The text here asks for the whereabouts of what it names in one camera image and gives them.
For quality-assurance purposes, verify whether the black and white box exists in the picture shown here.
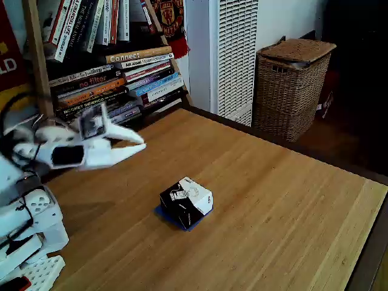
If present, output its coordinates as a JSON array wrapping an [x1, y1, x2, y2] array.
[[159, 176, 214, 230]]

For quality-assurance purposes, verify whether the grey purple book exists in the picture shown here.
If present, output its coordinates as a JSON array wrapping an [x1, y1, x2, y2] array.
[[105, 104, 142, 124]]

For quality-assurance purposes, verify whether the black Rocket Science book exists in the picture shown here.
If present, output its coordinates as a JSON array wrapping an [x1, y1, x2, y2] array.
[[53, 92, 132, 119]]

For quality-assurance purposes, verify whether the blue book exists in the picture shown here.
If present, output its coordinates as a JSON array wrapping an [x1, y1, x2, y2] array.
[[133, 72, 180, 97]]

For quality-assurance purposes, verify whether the dark purple book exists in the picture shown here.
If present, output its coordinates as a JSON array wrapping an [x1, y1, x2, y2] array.
[[124, 67, 176, 90]]

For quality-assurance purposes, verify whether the black no filter book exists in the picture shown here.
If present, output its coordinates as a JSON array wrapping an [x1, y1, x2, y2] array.
[[50, 69, 122, 95]]

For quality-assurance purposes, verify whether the blue tape square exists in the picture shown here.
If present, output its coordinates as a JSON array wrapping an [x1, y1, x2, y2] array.
[[154, 206, 213, 233]]

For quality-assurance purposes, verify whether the white book with red stripe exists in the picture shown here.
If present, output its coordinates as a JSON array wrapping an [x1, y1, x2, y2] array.
[[122, 59, 172, 78]]

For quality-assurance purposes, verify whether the white book script title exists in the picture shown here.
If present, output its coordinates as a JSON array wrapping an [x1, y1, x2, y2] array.
[[48, 64, 113, 88]]

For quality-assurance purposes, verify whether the white Modern Romance book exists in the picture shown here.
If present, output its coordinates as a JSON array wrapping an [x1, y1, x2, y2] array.
[[116, 53, 175, 70]]

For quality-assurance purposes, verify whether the tan Connect book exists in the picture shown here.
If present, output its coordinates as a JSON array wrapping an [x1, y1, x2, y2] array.
[[105, 45, 173, 65]]

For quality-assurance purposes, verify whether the white and green book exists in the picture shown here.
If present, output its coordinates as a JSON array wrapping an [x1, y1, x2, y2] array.
[[85, 0, 106, 54]]

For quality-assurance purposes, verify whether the wide white book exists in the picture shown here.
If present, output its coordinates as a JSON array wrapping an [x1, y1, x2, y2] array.
[[117, 0, 131, 42]]

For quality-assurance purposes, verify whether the red and yellow banner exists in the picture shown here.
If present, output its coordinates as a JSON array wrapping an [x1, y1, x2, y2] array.
[[0, 2, 36, 118]]

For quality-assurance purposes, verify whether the slim orange book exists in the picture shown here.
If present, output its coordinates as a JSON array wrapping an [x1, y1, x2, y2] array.
[[109, 0, 120, 45]]

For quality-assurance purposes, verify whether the slim white book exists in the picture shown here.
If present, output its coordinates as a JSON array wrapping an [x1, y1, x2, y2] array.
[[102, 0, 112, 46]]

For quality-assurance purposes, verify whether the black Moral Animal book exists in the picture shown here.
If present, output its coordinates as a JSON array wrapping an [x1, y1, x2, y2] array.
[[65, 0, 92, 60]]

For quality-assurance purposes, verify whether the white Financial Life book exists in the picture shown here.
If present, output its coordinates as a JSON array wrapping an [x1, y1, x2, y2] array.
[[54, 0, 82, 64]]

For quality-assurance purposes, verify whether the red and white book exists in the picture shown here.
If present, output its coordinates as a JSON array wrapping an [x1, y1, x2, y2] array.
[[140, 0, 158, 35]]

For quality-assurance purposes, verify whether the red football scarf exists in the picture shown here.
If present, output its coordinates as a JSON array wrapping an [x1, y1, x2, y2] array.
[[150, 0, 190, 60]]

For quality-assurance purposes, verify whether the white book with red spine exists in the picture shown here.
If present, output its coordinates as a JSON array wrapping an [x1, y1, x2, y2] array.
[[42, 0, 72, 51]]

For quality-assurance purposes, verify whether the white louvered heater panel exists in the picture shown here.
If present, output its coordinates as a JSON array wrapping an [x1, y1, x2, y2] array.
[[209, 0, 259, 127]]

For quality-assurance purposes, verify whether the red and black clamp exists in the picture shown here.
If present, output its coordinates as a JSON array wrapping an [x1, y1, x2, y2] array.
[[0, 275, 33, 291]]

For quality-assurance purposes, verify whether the brown wicker basket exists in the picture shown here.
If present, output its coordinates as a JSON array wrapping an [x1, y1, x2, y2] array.
[[253, 38, 337, 143]]

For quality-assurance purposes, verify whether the red bag with white print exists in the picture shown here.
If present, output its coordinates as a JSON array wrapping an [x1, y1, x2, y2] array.
[[316, 71, 339, 119]]

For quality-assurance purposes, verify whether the camera board on white mount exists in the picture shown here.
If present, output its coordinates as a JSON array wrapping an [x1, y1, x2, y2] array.
[[75, 102, 110, 142]]

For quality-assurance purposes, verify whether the wooden shelf frame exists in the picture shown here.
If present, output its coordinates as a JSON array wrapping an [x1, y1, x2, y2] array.
[[22, 0, 195, 122]]

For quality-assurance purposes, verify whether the black cable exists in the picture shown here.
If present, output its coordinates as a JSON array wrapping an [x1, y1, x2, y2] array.
[[0, 92, 61, 182]]

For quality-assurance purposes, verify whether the white perforated base plate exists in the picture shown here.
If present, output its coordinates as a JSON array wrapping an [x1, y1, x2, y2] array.
[[18, 254, 66, 291]]

